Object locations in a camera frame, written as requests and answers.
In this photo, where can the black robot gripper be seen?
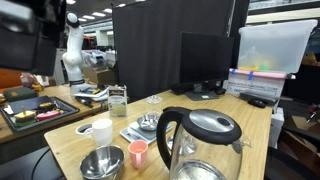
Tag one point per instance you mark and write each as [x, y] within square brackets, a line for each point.
[26, 50]

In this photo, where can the clear glass jar lid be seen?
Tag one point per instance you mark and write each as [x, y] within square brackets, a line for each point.
[154, 100]

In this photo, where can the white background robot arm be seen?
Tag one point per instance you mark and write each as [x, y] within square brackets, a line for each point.
[75, 50]

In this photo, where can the colourful toy pile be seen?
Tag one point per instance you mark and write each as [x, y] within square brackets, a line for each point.
[31, 81]

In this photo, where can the dark green zip case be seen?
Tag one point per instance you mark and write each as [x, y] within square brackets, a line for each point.
[20, 94]

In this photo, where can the dark blue notebook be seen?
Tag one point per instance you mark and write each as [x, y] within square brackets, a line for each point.
[30, 103]

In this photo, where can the black and yellow block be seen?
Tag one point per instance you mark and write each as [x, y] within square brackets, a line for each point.
[46, 106]

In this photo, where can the yellow and red block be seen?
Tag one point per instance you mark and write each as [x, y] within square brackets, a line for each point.
[25, 115]

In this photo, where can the pink flat block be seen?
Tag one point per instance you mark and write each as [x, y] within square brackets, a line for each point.
[48, 115]

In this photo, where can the ceiling light panel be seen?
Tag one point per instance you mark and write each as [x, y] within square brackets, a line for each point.
[107, 10]
[88, 17]
[98, 14]

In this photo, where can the heap of clear plastic bags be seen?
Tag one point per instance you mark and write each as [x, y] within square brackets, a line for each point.
[96, 59]

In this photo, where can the black plastic tray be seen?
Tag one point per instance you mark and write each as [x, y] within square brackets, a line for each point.
[66, 108]

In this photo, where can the green flat block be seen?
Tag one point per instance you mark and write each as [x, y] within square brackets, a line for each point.
[26, 123]

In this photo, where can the brown cardboard box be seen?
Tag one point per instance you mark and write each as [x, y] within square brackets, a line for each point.
[100, 76]

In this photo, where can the black marker pen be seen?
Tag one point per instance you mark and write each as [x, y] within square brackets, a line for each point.
[85, 102]

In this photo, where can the stack of white papers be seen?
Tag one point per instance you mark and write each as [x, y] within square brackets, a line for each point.
[100, 95]

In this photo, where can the white desk grommet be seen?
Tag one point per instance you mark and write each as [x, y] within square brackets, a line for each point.
[80, 129]

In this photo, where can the white mug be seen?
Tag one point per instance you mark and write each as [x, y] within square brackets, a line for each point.
[101, 131]

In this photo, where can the black curtain divider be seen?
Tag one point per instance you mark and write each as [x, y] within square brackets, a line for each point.
[146, 50]

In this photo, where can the white kitchen scale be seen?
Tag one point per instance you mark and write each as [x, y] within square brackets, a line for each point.
[133, 133]

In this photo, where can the large steel bowl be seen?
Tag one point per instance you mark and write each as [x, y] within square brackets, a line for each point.
[101, 163]

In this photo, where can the clear glass jar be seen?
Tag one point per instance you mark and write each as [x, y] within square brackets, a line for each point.
[153, 107]

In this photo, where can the pink plastic cup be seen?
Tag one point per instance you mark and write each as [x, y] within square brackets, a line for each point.
[138, 155]

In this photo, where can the black computer monitor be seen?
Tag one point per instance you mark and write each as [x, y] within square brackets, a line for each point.
[206, 56]

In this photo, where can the pink-lidded white storage box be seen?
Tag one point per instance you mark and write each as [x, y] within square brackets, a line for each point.
[256, 87]

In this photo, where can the black computer mouse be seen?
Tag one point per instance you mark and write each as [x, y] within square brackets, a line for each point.
[257, 103]

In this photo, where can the black flat desk device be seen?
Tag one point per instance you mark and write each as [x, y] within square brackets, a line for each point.
[266, 96]

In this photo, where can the clear plastic storage bin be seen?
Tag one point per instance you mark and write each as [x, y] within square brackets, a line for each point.
[276, 43]

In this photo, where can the brown plush toy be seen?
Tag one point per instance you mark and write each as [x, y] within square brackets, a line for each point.
[309, 59]

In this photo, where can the flattened brown cardboard boxes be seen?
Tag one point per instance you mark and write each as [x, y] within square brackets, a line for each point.
[310, 150]

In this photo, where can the white pedestal cabinet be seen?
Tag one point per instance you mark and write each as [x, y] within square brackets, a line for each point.
[276, 126]

